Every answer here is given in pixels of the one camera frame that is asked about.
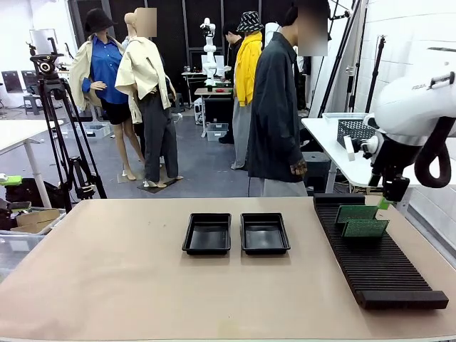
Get black mannequin base plate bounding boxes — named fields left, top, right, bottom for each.
left=137, top=177, right=181, bottom=194

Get grey plastic basket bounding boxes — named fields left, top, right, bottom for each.
left=336, top=119, right=377, bottom=147

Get mannequin with cream jacket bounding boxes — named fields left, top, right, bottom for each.
left=114, top=7, right=185, bottom=189

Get brown cardboard box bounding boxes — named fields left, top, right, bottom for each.
left=16, top=208, right=61, bottom=234

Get black plastic ESD tray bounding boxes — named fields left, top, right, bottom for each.
left=240, top=212, right=291, bottom=256
left=182, top=212, right=232, bottom=256

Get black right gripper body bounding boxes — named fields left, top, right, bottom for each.
left=372, top=137, right=422, bottom=178

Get black camera tripod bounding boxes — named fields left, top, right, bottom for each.
left=37, top=78, right=108, bottom=214

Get black slotted board rack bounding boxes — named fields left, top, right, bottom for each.
left=312, top=192, right=450, bottom=310

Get white table with round leg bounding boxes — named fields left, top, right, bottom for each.
left=0, top=119, right=65, bottom=209

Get person in black clothes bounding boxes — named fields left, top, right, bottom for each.
left=217, top=23, right=247, bottom=145

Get mannequin with blue shirt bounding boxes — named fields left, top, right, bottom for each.
left=68, top=7, right=145, bottom=182

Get clear plastic bin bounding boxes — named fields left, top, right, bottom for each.
left=322, top=112, right=370, bottom=122

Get clear plastic crate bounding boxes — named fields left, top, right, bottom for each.
left=0, top=229, right=49, bottom=282

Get black round stool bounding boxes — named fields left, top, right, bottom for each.
left=301, top=151, right=332, bottom=195

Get small white background robot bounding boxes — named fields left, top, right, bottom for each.
left=199, top=17, right=217, bottom=87

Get green printed circuit board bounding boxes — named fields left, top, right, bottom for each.
left=341, top=219, right=390, bottom=239
left=335, top=204, right=380, bottom=225

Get black light stand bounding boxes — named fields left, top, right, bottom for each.
left=365, top=35, right=388, bottom=113

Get person's hand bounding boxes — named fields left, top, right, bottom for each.
left=291, top=159, right=309, bottom=180

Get white rectangular side table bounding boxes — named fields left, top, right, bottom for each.
left=301, top=117, right=442, bottom=195

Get black bag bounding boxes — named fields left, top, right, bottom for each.
left=5, top=177, right=68, bottom=209

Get person in dark coat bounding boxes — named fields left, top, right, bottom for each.
left=247, top=0, right=331, bottom=197

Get black tripod stand poles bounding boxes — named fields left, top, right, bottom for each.
left=316, top=0, right=368, bottom=118

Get background work desk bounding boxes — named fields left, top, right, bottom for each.
left=194, top=87, right=236, bottom=138

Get mannequin with yellow hoodie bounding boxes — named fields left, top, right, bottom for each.
left=230, top=11, right=265, bottom=171

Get clear floor storage box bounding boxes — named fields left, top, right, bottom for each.
left=206, top=123, right=229, bottom=143

